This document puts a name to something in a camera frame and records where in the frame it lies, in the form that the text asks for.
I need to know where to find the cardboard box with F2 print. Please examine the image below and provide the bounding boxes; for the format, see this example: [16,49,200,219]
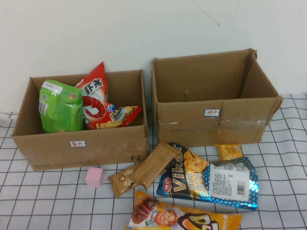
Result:
[10,69,150,172]

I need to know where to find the small yellow snack packet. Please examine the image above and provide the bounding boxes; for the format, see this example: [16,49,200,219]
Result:
[214,143,242,161]

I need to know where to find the red shrimp stick snack bag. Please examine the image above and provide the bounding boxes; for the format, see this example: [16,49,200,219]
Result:
[74,61,116,130]

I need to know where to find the pink foam cube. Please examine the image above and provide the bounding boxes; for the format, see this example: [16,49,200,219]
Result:
[85,167,105,189]

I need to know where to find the plain brown wafer pack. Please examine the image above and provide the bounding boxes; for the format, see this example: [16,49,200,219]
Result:
[131,141,180,190]

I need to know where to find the red crinkle fries snack bag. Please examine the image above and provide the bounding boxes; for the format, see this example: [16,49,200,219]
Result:
[98,105,143,130]

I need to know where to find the blue Vikar chips bag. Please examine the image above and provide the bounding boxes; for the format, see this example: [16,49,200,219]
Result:
[156,142,260,211]

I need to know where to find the yellow cartoon chef chips bag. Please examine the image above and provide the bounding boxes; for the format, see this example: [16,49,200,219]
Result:
[124,190,243,230]

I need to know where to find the green potato chips bag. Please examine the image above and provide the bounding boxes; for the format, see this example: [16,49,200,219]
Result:
[38,79,84,134]

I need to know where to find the white label sticker red writing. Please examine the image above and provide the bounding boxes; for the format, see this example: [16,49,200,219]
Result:
[69,140,87,148]
[203,109,221,118]

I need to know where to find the white black checked tablecloth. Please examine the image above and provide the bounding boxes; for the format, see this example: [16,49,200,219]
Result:
[0,92,307,230]

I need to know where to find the brown wafer pack gold emblem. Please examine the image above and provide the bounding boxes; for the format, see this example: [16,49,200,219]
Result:
[107,162,144,199]

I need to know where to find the taped cardboard box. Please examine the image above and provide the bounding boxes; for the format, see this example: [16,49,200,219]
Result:
[151,48,283,148]

